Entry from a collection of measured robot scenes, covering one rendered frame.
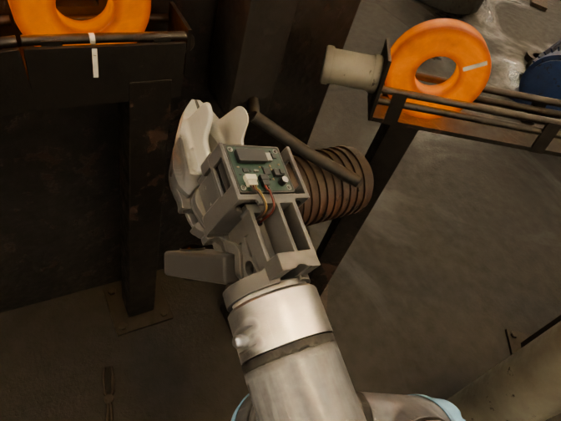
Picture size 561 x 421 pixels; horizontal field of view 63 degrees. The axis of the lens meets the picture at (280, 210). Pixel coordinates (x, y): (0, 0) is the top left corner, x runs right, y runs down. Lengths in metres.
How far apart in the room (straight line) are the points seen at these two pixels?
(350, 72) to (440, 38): 0.14
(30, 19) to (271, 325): 0.45
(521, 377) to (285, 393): 0.68
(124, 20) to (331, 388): 0.50
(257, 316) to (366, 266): 1.06
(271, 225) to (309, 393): 0.13
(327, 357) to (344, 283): 0.99
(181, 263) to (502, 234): 1.46
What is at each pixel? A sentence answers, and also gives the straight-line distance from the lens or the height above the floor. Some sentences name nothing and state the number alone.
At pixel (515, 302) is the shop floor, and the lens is 1.60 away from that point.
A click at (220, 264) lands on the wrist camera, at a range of 0.39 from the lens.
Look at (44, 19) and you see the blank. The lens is 0.63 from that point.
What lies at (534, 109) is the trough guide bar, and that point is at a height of 0.68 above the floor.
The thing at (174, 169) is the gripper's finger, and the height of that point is 0.74.
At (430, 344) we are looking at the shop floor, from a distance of 1.34.
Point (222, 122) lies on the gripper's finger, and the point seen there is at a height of 0.75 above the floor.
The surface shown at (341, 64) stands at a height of 0.68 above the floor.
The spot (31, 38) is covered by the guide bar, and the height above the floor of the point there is 0.71.
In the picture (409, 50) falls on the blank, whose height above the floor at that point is 0.73.
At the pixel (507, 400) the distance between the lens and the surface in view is 1.01.
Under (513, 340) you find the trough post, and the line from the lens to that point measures 1.50.
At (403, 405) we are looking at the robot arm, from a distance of 0.48.
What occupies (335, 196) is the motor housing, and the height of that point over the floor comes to 0.50.
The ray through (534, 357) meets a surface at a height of 0.39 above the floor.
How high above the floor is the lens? 1.03
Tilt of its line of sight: 47 degrees down
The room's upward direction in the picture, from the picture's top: 20 degrees clockwise
